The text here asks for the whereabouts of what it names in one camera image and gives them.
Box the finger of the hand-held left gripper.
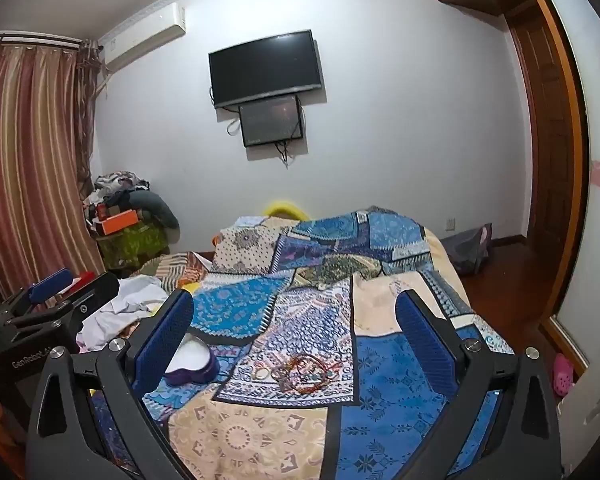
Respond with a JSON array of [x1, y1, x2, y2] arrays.
[[59, 272, 121, 334], [0, 268, 81, 319]]

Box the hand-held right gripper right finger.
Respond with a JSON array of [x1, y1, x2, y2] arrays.
[[395, 289, 564, 480]]

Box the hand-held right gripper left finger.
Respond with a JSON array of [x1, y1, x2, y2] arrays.
[[24, 287, 196, 480]]

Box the purple heart-shaped jewelry box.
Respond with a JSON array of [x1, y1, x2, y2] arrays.
[[162, 335, 221, 387]]

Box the red bead bracelet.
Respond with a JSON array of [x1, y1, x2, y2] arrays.
[[280, 354, 344, 394]]

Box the tangle of mixed jewelry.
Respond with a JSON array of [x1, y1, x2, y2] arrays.
[[270, 360, 338, 391]]

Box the red and white box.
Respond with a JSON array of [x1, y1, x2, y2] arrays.
[[65, 271, 98, 293]]

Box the white crumpled cloth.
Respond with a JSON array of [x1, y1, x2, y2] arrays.
[[77, 276, 168, 351]]

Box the green cloth-covered cabinet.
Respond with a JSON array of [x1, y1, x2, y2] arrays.
[[97, 222, 171, 273]]

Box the orange box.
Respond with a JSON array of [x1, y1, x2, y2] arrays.
[[97, 210, 144, 236]]

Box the dark bag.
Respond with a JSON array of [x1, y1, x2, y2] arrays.
[[440, 223, 493, 276]]

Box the pile of clothes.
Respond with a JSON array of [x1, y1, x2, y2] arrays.
[[82, 171, 181, 233]]

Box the striped pink curtain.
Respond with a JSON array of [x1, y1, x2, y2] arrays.
[[0, 32, 106, 301]]

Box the patchwork printed blanket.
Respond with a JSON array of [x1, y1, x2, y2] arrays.
[[87, 205, 518, 480]]

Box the pink clog shoe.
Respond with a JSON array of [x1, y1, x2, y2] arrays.
[[552, 353, 576, 397]]

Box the yellow round object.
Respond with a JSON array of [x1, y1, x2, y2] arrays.
[[262, 199, 308, 221]]

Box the white air conditioner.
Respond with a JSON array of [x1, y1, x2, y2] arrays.
[[98, 2, 187, 67]]

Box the small black wall monitor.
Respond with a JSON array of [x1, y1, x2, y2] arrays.
[[238, 94, 304, 148]]

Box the wooden door frame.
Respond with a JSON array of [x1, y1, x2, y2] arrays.
[[505, 0, 591, 361]]

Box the black wall television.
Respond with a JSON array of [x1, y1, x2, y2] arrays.
[[208, 30, 325, 109]]

